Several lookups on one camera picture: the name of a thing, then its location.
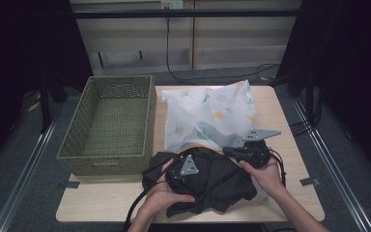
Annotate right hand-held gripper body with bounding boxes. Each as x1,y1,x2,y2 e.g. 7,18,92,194
237,129,282,169

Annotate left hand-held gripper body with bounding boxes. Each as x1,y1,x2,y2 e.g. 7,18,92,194
165,154,205,195

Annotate black cloth garment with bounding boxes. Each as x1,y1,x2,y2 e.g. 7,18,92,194
141,147,259,218

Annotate white leaf-print mesh laundry bag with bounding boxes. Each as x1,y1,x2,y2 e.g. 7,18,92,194
161,79,269,203

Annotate green woven basket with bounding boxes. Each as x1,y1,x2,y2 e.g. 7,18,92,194
56,74,157,177

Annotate person's right hand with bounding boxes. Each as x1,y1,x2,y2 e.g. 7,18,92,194
239,150,287,199

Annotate person's left hand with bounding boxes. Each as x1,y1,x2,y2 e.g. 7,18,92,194
137,157,196,224

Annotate grey tape piece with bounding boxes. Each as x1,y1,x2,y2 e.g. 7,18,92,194
299,177,321,188
57,181,81,190

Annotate black metal stand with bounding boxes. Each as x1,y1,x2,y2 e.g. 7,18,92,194
38,75,53,135
304,72,316,128

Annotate dark curtain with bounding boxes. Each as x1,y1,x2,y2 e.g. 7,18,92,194
274,0,371,182
0,0,94,177

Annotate black horizontal bar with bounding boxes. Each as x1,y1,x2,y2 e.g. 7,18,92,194
71,9,301,19

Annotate yellow floor tape strip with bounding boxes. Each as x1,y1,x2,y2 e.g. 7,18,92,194
26,101,42,113

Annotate right hand-held gripper black cable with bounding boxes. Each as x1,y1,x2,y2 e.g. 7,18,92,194
268,149,288,189

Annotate hand-held gripper black cable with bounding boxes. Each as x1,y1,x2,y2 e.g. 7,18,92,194
268,149,288,189
122,163,176,232

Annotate bundle of black floor cables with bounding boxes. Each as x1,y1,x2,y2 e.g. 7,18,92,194
288,95,324,137

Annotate left hand-held gripper black cable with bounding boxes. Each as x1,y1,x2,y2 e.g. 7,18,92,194
122,163,176,232

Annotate metal floor rail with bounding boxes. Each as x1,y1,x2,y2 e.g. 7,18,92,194
290,96,371,232
0,120,60,232

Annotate black wall cable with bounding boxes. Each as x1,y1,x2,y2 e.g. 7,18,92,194
165,16,282,86

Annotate white wall power outlet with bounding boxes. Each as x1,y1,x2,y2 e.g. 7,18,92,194
159,0,185,11

